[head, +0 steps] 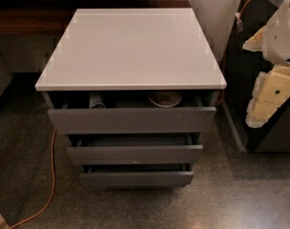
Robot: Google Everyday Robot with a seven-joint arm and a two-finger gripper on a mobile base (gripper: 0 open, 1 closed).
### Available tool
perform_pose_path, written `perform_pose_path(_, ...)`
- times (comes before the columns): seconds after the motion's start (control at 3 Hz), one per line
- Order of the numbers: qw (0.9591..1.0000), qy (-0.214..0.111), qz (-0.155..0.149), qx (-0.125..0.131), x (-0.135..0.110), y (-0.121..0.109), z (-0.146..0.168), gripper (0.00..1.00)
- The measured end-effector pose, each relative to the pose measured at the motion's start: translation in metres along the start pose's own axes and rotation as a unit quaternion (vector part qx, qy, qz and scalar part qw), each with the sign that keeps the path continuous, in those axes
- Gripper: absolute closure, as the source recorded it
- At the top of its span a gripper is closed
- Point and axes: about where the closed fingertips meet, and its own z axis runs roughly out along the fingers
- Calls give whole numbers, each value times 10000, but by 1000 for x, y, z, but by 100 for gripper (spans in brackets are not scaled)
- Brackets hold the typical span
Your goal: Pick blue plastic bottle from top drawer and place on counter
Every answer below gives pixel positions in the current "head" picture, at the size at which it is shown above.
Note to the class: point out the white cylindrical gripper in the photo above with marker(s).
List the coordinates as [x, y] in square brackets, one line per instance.
[283, 38]

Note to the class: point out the blue plastic water bottle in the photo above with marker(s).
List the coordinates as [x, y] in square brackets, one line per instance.
[96, 100]

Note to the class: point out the grey top drawer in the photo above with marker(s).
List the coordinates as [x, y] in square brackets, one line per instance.
[71, 114]

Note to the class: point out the grey drawer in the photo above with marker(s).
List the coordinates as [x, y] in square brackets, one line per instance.
[134, 149]
[71, 114]
[136, 176]

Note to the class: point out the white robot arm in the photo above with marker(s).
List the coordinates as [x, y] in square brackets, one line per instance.
[271, 89]

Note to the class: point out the white-top grey drawer cabinet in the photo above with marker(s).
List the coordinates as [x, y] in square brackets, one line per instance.
[133, 51]

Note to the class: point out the grey middle drawer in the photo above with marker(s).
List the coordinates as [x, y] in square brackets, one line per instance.
[134, 149]

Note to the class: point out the grey bottom drawer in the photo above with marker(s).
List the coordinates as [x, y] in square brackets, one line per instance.
[136, 176]

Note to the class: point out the white ceramic bowl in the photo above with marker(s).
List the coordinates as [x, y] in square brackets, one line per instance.
[165, 99]

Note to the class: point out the dark wooden bench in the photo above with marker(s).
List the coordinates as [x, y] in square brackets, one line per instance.
[51, 17]

